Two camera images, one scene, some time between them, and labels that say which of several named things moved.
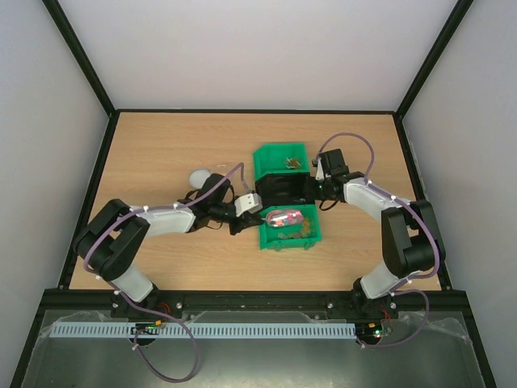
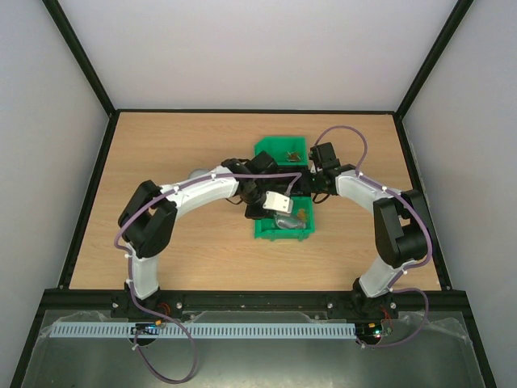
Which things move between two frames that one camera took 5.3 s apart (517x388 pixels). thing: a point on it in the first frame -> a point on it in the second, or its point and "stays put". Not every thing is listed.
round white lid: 197,177 stays put
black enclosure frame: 62,299 stays put
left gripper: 243,221 -> 252,214
